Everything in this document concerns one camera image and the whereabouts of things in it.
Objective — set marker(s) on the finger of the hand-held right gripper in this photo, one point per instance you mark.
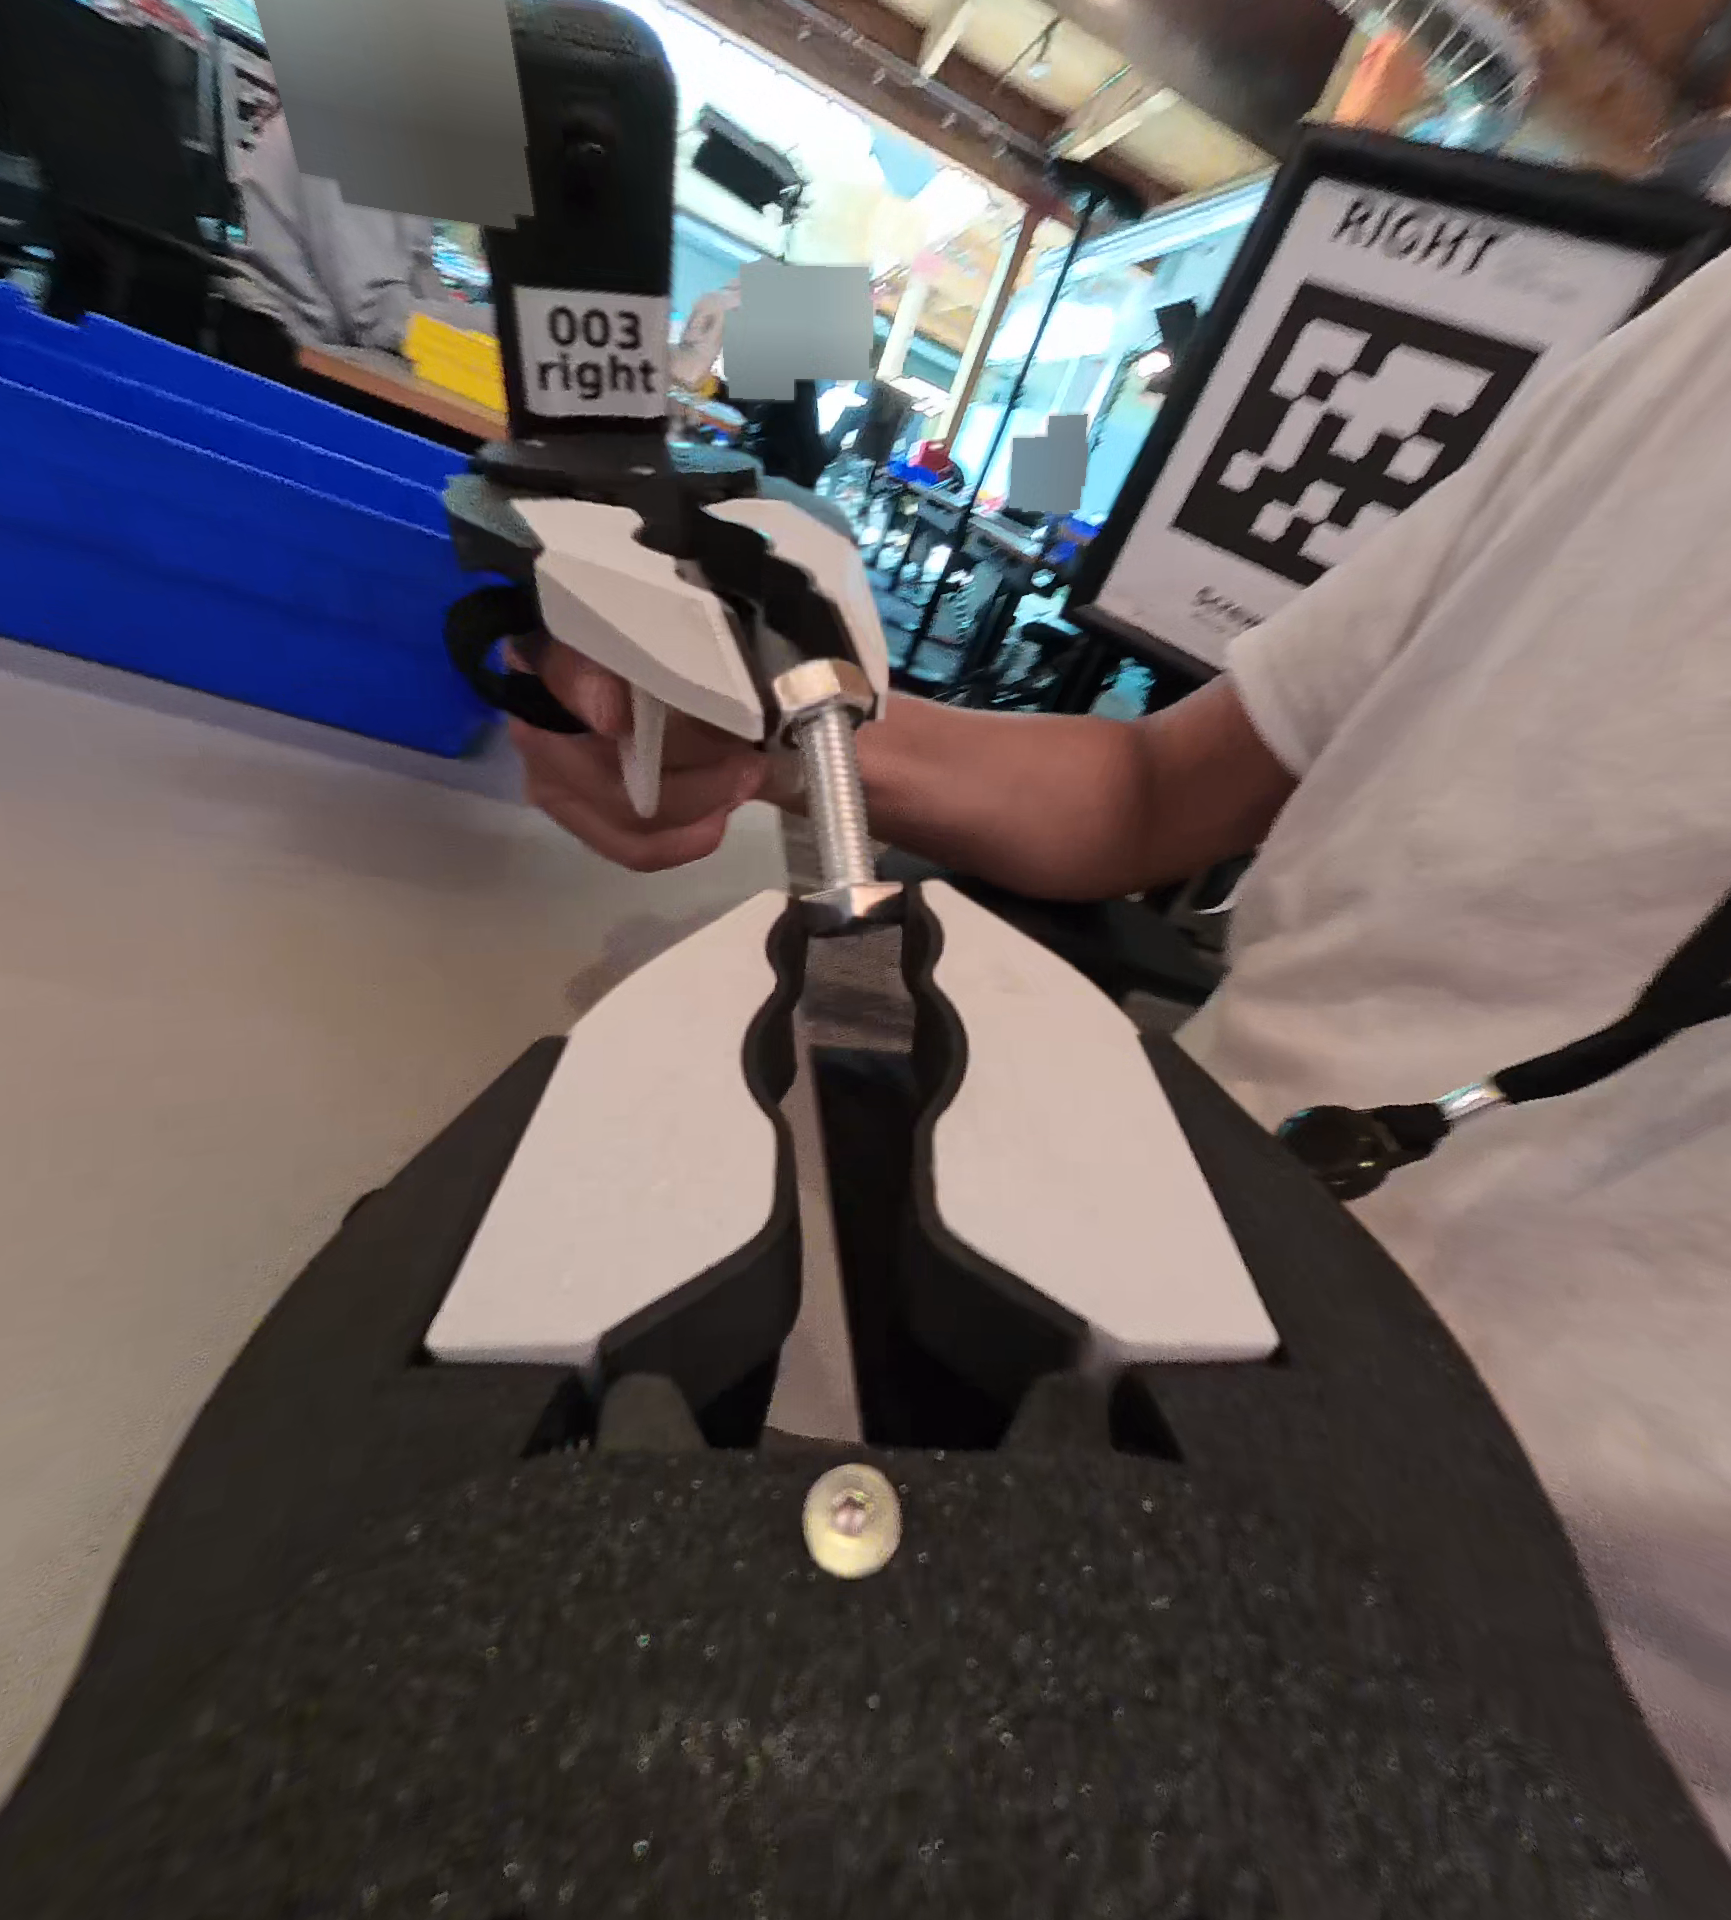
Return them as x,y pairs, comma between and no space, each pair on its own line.
819,578
639,631

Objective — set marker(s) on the person in white shirt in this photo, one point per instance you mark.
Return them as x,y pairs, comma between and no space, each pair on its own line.
1555,900

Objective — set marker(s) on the person's right hand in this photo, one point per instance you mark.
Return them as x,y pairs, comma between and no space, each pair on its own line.
699,794

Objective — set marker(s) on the silver hex nut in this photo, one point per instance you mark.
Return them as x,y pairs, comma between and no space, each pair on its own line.
819,691

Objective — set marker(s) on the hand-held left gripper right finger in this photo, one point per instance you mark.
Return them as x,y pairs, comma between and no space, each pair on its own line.
1089,1170

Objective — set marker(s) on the wooden table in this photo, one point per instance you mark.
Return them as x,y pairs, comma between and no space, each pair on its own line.
384,386

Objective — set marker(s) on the grey desk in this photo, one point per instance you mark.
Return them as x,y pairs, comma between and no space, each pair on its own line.
174,974

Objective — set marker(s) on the yellow plastic bins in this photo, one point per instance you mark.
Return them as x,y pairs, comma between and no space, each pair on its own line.
452,349

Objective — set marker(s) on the silver hex bolt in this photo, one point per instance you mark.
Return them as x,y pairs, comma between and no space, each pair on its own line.
843,811

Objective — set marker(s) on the person's right forearm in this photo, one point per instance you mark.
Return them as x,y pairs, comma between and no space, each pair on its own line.
1029,794

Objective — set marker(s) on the black framed marker sign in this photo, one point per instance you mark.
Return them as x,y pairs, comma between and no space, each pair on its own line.
1375,404

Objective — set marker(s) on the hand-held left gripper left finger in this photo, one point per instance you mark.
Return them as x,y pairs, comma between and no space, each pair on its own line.
625,1154

